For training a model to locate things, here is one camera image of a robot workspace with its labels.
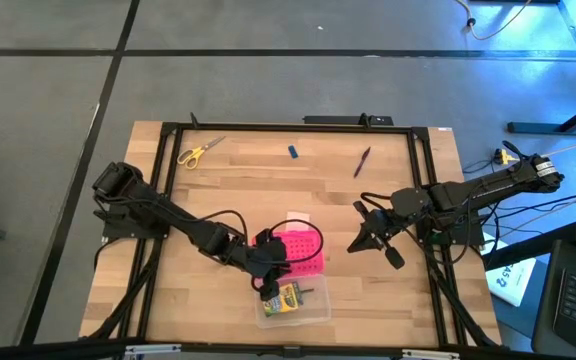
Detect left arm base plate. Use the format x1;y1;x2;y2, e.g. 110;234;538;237
93;199;172;240

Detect black metal stand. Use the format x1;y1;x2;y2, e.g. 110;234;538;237
506;0;576;137

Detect black cable bundle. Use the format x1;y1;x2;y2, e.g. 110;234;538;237
425;244;499;349
87;238;165;341

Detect yellow-handled scissors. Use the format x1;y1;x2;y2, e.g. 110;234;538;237
176;135;228;170

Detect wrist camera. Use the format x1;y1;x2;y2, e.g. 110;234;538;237
384;244;406;271
255;228;289;264

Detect pink-lidded clear pencil case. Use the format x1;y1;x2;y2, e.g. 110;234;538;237
251;228;333;330

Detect black aluminium table frame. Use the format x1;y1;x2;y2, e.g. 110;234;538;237
80;121;504;360

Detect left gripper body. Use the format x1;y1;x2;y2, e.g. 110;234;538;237
225;243;290;282

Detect beige floor cable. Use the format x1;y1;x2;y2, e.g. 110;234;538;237
455;0;534;42

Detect green yellow crayon box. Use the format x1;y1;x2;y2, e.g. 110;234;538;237
262;281;305;318

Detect black bar camera mount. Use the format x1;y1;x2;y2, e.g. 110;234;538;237
302;113;395;127

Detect white printed booklet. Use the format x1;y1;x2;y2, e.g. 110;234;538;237
482;232;538;308

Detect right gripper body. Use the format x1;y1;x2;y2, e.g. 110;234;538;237
355;198;404;241

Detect maroon pen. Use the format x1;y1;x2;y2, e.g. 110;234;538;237
352;146;372;179

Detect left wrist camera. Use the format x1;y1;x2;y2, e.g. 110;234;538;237
255;228;289;264

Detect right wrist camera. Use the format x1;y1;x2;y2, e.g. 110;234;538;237
384;244;406;271

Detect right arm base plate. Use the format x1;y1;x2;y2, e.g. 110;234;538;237
415;219;485;247

